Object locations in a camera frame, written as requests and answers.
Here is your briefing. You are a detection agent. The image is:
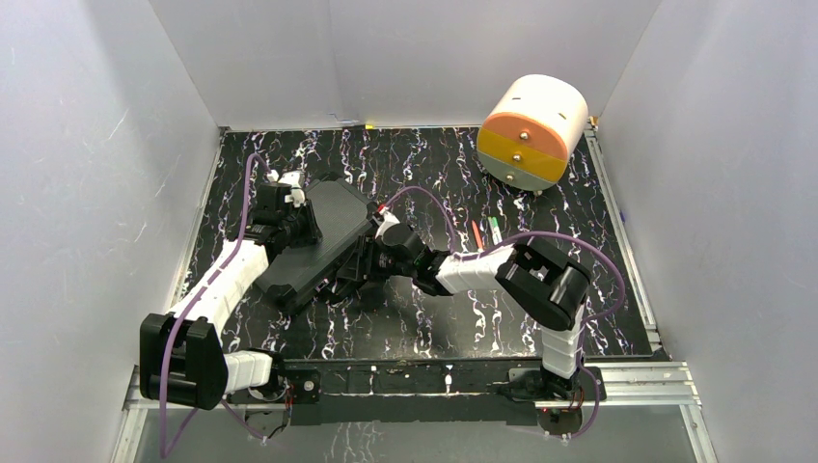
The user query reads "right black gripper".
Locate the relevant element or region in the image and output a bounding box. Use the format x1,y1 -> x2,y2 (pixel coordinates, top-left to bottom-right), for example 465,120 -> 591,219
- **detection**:
336,234 -> 416,283

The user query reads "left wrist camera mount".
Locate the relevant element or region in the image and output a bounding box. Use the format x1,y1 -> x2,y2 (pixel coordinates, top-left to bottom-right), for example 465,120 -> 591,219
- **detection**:
265,170 -> 306,208

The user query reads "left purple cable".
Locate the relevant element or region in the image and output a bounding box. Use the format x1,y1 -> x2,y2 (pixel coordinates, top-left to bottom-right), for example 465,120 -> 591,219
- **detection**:
157,152 -> 276,460

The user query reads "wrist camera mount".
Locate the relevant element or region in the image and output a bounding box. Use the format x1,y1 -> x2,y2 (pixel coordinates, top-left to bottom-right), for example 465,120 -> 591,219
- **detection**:
374,204 -> 401,238
265,170 -> 306,208

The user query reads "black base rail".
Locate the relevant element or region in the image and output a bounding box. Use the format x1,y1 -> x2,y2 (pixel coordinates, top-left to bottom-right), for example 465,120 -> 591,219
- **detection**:
220,356 -> 621,428

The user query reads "black poker set case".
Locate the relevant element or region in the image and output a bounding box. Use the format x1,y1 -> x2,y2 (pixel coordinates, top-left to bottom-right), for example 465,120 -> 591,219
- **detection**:
255,173 -> 376,315

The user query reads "round pastel drawer cabinet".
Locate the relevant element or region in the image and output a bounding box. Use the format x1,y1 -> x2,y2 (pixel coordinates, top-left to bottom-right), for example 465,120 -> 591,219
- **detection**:
477,74 -> 588,194

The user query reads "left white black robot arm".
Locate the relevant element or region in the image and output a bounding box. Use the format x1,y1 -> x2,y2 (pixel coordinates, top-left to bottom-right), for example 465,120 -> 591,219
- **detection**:
139,171 -> 321,410

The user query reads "red marker pen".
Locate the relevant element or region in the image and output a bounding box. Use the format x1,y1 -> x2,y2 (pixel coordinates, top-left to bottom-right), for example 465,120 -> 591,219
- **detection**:
471,220 -> 484,252

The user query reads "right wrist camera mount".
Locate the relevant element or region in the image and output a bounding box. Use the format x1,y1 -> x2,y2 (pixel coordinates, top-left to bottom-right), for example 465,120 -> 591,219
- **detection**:
374,204 -> 401,238

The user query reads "purple cable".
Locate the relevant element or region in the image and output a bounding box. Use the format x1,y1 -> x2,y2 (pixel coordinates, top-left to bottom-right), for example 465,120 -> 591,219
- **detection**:
376,185 -> 628,441
157,152 -> 276,460

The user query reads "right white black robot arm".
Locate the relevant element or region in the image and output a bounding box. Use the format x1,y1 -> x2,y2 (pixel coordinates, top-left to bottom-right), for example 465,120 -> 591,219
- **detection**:
330,223 -> 590,400

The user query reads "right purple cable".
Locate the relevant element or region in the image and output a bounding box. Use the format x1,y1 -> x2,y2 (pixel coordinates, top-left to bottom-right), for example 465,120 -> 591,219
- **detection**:
376,185 -> 628,441

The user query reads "green white marker pen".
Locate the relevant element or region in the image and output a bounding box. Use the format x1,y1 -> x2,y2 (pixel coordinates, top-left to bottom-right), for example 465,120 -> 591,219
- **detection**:
487,216 -> 503,245

